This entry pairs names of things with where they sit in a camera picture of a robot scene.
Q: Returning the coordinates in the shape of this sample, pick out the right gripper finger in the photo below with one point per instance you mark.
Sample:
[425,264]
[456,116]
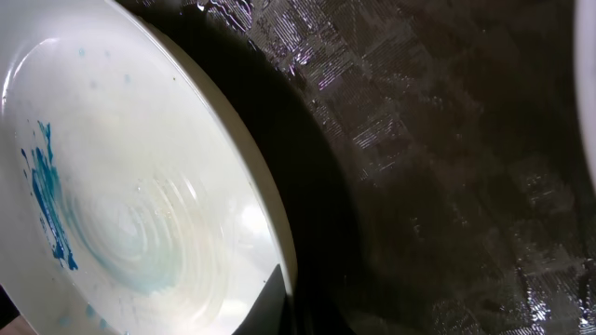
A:
[271,312]

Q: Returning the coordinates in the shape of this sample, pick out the white plate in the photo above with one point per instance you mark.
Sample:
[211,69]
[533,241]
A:
[133,198]
[584,71]

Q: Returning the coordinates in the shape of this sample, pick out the dark brown serving tray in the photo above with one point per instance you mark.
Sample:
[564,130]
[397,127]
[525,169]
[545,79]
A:
[427,154]

